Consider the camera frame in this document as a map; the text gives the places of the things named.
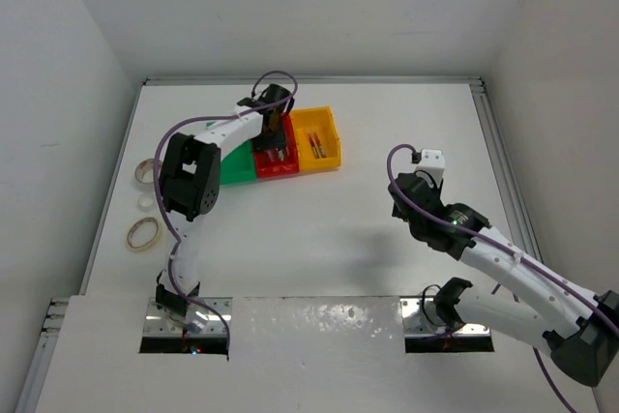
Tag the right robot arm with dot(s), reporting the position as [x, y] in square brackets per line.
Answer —
[575, 327]

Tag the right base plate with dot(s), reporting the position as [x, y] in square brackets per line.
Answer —
[420, 321]

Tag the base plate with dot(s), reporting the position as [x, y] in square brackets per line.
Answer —
[420, 321]
[197, 323]

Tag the red plastic bin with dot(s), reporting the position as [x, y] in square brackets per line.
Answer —
[266, 168]

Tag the green plastic bin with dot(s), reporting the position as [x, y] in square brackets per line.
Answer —
[237, 168]

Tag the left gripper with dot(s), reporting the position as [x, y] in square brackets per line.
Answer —
[277, 142]

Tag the beige masking tape roll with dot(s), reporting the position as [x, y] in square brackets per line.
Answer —
[143, 235]

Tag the red gel pen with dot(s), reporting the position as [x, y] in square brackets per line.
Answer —
[319, 145]

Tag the yellow plastic bin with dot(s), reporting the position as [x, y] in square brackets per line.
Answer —
[318, 120]

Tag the small white tape roll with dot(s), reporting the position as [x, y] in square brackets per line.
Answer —
[146, 202]

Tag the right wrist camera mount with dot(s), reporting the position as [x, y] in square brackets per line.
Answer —
[430, 165]

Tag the large tape roll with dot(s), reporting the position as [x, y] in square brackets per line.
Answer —
[143, 174]

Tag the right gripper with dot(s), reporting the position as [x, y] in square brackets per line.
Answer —
[397, 213]

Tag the left base plate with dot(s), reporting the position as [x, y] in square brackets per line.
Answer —
[197, 323]

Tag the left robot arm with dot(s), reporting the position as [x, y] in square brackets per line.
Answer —
[189, 180]

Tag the pink gel pen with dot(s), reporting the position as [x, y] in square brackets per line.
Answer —
[313, 147]

